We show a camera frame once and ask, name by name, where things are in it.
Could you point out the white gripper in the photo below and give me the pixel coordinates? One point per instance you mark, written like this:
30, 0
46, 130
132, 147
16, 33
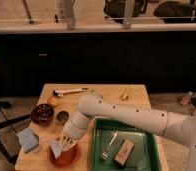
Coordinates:
74, 128

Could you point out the blue grey towel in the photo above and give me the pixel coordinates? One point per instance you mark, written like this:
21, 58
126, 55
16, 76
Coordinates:
57, 148

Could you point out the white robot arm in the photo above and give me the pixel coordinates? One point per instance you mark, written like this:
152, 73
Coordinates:
175, 127

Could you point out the red orange bowl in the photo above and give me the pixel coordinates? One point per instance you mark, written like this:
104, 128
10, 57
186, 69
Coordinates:
67, 158

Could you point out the dark red bowl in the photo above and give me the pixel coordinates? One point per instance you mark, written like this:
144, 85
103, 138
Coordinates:
42, 114

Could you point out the small metal cup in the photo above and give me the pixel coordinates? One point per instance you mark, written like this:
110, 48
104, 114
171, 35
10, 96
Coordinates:
62, 117

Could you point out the silver fork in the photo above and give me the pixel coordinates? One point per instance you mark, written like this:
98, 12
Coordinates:
105, 153

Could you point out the blue sponge block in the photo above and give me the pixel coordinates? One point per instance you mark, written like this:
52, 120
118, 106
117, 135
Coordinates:
28, 139

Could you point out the orange fruit toy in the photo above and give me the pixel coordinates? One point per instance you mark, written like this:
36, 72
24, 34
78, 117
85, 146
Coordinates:
52, 101

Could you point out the wooden block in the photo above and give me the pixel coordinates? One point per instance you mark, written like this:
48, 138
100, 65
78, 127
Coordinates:
124, 152

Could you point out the black chair base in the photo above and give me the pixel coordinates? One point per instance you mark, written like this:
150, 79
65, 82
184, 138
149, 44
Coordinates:
6, 123

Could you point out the green plastic tray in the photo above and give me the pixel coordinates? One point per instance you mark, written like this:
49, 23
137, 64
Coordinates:
119, 147

